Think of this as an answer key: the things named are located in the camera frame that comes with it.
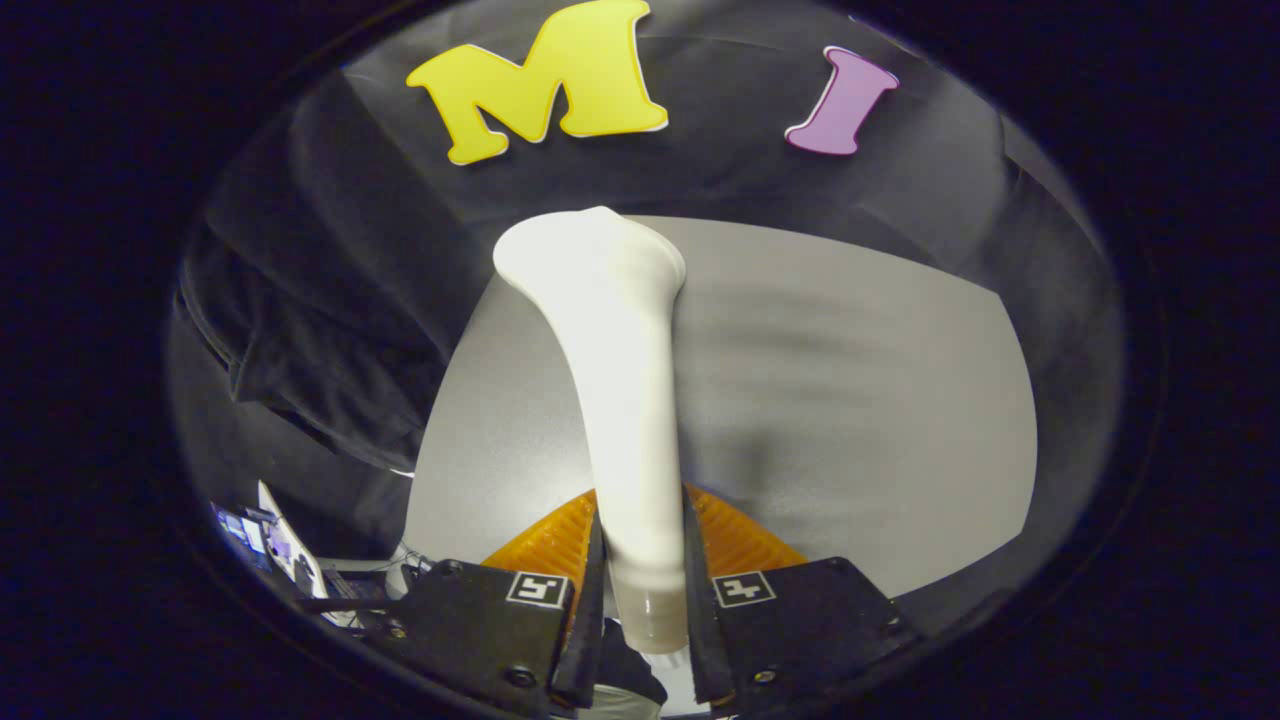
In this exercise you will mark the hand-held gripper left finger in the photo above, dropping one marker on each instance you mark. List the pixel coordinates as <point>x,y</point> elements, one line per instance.
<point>590,650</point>

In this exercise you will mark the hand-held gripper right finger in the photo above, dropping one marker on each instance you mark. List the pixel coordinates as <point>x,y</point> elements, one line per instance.
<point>700,650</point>

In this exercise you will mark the black jacket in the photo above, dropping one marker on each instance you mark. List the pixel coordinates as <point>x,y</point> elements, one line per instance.
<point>300,350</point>

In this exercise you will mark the grey cabinet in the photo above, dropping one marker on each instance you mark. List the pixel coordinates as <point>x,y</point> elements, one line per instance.
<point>850,400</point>

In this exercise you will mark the white board with stickers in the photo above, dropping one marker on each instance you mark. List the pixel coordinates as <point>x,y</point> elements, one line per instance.
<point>292,550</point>

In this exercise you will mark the lit monitor screen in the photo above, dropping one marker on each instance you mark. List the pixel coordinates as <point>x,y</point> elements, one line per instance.
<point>240,530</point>

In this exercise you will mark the black backdrop cloth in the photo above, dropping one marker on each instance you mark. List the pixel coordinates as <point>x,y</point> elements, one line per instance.
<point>750,150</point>

